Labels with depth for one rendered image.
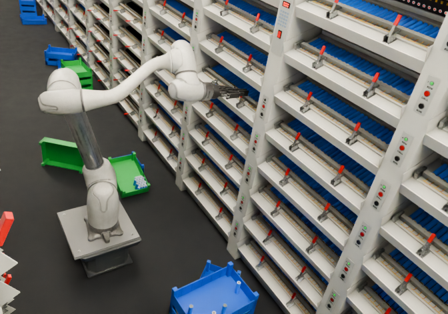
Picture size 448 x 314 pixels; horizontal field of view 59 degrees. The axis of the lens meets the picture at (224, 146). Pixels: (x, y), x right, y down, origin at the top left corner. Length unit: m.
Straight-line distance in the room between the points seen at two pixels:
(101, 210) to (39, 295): 0.53
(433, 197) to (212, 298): 0.95
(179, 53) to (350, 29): 0.77
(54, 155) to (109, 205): 1.13
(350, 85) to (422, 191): 0.45
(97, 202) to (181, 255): 0.66
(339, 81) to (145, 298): 1.47
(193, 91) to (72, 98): 0.52
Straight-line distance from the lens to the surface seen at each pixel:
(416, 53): 1.42
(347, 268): 1.79
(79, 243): 2.25
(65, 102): 1.83
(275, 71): 1.84
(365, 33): 1.52
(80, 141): 2.14
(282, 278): 2.29
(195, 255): 2.49
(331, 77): 1.63
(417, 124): 1.42
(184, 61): 1.89
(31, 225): 2.71
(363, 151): 1.58
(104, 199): 2.11
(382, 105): 1.50
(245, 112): 2.08
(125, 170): 2.96
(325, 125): 1.69
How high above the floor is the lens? 1.84
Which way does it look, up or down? 32 degrees down
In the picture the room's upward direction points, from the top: 10 degrees clockwise
